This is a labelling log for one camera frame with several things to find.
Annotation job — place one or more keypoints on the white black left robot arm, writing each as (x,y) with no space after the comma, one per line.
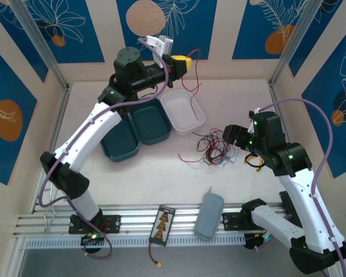
(83,135)

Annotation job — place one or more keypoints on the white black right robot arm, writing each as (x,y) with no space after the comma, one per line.
(300,196)

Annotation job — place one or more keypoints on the yellow black pliers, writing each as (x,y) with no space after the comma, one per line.
(259,168)

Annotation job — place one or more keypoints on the teal plastic bin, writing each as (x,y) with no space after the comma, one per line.
(151,121)
(121,141)

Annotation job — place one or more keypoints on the white plastic bin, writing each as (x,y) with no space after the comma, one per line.
(181,112)

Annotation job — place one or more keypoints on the grey blue zip pouch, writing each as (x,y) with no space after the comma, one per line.
(209,216)

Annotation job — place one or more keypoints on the black controller board green light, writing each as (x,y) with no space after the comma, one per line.
(251,243)
(88,239)

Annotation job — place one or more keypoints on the black connector board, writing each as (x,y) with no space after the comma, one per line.
(161,225)

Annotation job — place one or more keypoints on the aluminium side rail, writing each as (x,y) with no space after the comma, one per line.
(64,101)
(274,95)

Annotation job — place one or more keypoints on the aluminium frame post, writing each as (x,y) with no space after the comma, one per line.
(41,43)
(298,43)

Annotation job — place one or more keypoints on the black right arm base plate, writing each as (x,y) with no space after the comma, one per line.
(230,222)

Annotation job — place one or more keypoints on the aluminium mounting rail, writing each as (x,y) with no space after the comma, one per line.
(138,215)

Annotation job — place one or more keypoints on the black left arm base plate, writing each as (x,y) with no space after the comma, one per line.
(114,223)

